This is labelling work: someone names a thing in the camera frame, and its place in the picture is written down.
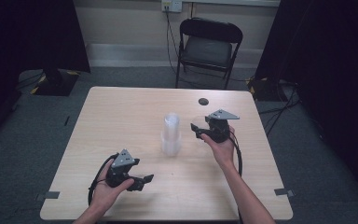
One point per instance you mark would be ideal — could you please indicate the person's left hand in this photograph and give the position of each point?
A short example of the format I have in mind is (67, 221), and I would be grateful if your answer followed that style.
(108, 194)

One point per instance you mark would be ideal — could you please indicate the black stand base yellow tape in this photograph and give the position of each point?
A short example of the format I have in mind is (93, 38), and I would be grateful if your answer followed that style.
(262, 90)
(56, 82)

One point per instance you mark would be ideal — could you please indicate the person's right hand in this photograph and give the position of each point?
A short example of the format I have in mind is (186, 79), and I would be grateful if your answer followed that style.
(222, 151)

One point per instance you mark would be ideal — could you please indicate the black folding chair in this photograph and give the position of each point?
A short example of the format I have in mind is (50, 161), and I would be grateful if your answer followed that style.
(206, 49)

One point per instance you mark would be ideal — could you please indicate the round black table grommet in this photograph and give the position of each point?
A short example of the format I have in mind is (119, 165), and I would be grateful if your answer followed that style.
(203, 101)

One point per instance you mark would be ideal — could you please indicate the stack of clear plastic cups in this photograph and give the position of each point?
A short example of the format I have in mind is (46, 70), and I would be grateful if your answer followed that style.
(171, 137)

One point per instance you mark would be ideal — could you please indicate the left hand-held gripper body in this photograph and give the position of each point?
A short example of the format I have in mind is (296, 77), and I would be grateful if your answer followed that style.
(121, 169)

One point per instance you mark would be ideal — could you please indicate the grey tape strip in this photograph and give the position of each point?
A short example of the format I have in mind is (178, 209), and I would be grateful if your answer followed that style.
(284, 192)
(48, 195)

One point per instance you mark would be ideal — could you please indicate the white wall socket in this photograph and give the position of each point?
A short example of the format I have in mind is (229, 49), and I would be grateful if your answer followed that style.
(172, 5)

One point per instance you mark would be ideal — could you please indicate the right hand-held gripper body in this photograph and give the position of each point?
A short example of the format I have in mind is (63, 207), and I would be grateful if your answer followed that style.
(219, 127)

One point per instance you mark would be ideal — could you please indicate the dark curtain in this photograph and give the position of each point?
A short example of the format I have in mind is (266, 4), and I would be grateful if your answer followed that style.
(28, 34)
(329, 77)

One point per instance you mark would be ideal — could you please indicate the black pen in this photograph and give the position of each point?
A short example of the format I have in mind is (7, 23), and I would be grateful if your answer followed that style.
(66, 120)

